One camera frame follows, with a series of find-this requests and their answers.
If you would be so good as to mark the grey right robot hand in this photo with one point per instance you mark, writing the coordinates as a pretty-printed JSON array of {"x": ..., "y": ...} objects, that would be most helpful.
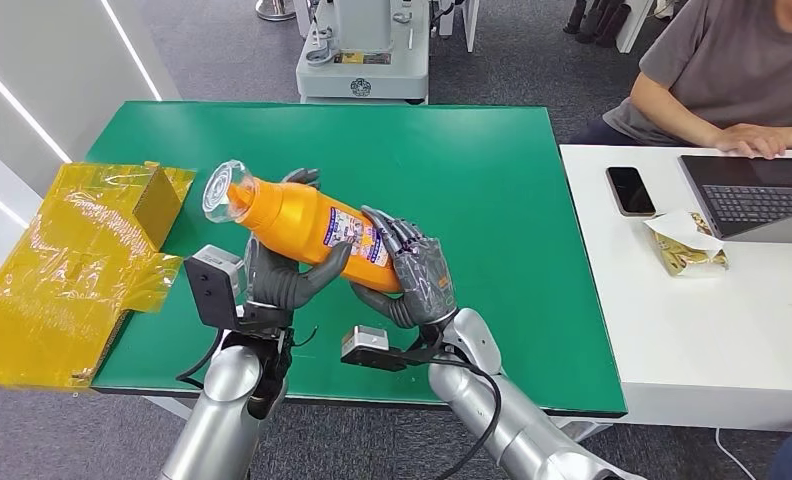
[{"x": 426, "y": 278}]

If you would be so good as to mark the person's right hand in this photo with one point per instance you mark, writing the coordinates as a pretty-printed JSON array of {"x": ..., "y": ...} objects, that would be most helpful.
[{"x": 754, "y": 139}]

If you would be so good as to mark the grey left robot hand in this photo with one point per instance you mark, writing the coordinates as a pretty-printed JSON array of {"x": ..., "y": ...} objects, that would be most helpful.
[{"x": 273, "y": 281}]

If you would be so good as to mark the orange plastic bottle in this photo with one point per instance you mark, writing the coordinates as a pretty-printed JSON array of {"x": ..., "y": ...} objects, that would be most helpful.
[{"x": 296, "y": 225}]

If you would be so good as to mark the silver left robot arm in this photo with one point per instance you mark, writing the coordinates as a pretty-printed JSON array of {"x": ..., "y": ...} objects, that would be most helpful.
[{"x": 217, "y": 424}]

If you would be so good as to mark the person's right forearm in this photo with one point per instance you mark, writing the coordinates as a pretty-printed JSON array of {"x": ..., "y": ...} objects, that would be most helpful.
[{"x": 668, "y": 112}]

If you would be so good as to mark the grey laptop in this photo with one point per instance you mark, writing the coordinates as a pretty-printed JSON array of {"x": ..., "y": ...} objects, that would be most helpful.
[{"x": 754, "y": 199}]

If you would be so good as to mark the person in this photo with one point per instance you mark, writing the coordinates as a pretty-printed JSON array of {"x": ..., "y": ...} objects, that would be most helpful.
[{"x": 720, "y": 60}]

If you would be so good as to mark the green table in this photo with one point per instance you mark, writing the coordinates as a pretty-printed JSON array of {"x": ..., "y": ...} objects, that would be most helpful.
[{"x": 436, "y": 166}]

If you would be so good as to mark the black smartphone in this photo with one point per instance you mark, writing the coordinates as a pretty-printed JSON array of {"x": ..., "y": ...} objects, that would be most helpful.
[{"x": 630, "y": 192}]

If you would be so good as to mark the gold snack bag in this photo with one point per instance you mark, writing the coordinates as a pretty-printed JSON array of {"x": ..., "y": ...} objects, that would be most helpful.
[{"x": 691, "y": 262}]

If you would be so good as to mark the yellow taped cardboard box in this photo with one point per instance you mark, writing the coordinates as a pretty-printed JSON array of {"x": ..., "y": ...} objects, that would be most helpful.
[{"x": 58, "y": 278}]

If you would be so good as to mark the white machine base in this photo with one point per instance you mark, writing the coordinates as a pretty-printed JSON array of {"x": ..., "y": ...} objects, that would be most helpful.
[{"x": 363, "y": 66}]

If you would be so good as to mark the white furniture panel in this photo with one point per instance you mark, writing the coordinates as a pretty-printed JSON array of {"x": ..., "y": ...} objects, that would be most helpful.
[{"x": 469, "y": 20}]

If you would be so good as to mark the chrome stand base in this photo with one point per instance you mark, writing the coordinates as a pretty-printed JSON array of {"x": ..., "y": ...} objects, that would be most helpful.
[{"x": 275, "y": 10}]

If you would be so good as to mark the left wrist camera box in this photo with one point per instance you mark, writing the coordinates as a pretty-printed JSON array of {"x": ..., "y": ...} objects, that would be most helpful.
[{"x": 210, "y": 285}]

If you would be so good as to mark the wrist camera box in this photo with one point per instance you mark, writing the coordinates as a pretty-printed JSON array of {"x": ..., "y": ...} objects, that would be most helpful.
[
  {"x": 210, "y": 285},
  {"x": 366, "y": 339}
]

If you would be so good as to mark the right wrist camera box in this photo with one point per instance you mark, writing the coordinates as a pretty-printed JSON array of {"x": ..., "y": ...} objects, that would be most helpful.
[{"x": 366, "y": 339}]

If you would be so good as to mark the white table foot bracket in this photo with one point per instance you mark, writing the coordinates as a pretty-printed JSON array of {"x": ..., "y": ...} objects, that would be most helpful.
[{"x": 581, "y": 427}]

